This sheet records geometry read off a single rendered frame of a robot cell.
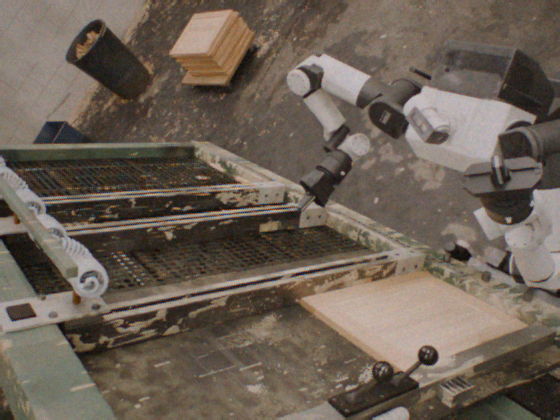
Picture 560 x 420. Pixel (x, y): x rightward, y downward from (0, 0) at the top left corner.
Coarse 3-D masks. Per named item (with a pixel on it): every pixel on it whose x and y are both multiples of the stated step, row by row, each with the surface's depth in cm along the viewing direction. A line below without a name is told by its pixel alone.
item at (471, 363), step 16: (512, 336) 138; (528, 336) 139; (544, 336) 141; (464, 352) 128; (480, 352) 129; (496, 352) 130; (512, 352) 133; (528, 352) 138; (432, 368) 120; (448, 368) 120; (464, 368) 121; (480, 368) 125; (496, 368) 130; (432, 384) 115; (400, 400) 109; (416, 400) 113; (304, 416) 99; (320, 416) 100; (336, 416) 101; (352, 416) 101; (368, 416) 104
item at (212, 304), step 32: (384, 256) 169; (416, 256) 171; (224, 288) 135; (256, 288) 136; (288, 288) 143; (320, 288) 150; (0, 320) 103; (32, 320) 104; (64, 320) 106; (96, 320) 113; (128, 320) 117; (160, 320) 122; (192, 320) 128; (224, 320) 133
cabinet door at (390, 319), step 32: (352, 288) 156; (384, 288) 159; (416, 288) 163; (448, 288) 165; (352, 320) 139; (384, 320) 142; (416, 320) 144; (448, 320) 147; (480, 320) 149; (512, 320) 151; (384, 352) 127; (416, 352) 129; (448, 352) 131
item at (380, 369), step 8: (376, 368) 97; (384, 368) 96; (392, 368) 97; (376, 376) 96; (384, 376) 96; (392, 376) 96; (368, 384) 100; (360, 392) 102; (352, 400) 103; (360, 400) 104
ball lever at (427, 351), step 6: (420, 348) 105; (426, 348) 104; (432, 348) 104; (420, 354) 104; (426, 354) 103; (432, 354) 103; (438, 354) 104; (420, 360) 104; (426, 360) 103; (432, 360) 103; (414, 366) 107; (408, 372) 108; (396, 378) 111; (402, 378) 110; (396, 384) 110
